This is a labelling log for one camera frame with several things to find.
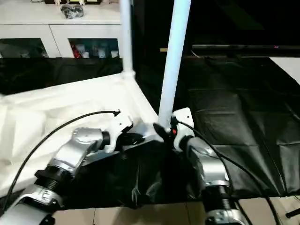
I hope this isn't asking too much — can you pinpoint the white plastic table leg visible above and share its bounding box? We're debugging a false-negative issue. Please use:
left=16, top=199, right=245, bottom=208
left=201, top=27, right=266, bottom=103
left=157, top=0, right=192, bottom=127
left=120, top=0, right=136, bottom=80

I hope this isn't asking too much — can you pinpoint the black work mat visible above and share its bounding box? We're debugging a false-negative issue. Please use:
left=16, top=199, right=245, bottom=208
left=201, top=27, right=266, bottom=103
left=0, top=54, right=300, bottom=209

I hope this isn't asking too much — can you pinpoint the white plastic table top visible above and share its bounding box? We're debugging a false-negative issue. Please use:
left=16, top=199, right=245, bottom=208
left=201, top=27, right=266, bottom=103
left=0, top=71, right=170, bottom=197

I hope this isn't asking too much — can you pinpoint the dark low shelf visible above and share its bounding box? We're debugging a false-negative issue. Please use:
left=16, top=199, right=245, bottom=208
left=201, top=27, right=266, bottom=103
left=192, top=43, right=300, bottom=53

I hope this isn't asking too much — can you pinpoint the white cabinet with glass doors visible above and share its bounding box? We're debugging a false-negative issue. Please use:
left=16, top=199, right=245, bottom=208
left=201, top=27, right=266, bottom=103
left=0, top=0, right=134, bottom=59

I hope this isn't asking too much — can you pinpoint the shiny ornament on cabinet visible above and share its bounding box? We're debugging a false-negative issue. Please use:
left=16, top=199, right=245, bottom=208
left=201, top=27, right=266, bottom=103
left=60, top=4, right=84, bottom=19

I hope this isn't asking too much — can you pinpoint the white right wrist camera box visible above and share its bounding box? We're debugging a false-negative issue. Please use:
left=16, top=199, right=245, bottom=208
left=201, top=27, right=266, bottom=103
left=171, top=107, right=195, bottom=151

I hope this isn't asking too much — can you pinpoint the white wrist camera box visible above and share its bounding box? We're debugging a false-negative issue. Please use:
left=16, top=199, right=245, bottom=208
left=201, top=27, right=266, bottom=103
left=171, top=107, right=195, bottom=151
left=104, top=112, right=134, bottom=154

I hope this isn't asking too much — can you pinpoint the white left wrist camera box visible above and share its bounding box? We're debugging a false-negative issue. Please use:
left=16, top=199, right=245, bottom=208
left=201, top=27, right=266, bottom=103
left=104, top=112, right=134, bottom=154

